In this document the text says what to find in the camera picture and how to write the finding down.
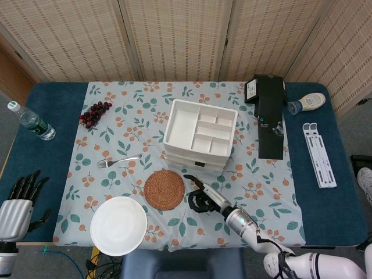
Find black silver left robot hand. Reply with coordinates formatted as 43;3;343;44
0;170;52;242

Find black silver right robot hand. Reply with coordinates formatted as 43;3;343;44
183;174;235;216

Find black cardboard box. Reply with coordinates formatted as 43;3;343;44
244;74;287;160

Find round woven rattan coaster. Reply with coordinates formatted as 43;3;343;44
143;170;185;210

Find clear plastic water bottle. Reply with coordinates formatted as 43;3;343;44
7;100;56;141

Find silver metal fork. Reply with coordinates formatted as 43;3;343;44
96;153;144;169

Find white plate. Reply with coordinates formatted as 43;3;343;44
90;196;148;257

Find dark blue table cover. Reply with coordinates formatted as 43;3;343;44
0;81;367;248

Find floral fruit print tablecloth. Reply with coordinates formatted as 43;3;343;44
52;81;307;253

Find white folding laptop stand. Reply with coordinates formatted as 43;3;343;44
302;122;338;189

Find dark red grape bunch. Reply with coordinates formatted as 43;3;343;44
79;101;113;130

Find cream squeeze bottle blue cap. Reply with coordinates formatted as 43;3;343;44
287;92;327;116

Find black floor object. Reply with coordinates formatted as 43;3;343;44
349;155;372;173

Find white shoe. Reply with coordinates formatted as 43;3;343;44
356;167;372;205

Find woven bamboo folding screen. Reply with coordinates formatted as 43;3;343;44
0;0;372;117

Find blue floor cable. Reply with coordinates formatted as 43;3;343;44
40;245;88;279

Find white plastic drawer organizer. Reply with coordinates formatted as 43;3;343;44
162;98;239;176

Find black floor cables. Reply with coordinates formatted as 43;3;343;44
85;252;124;279

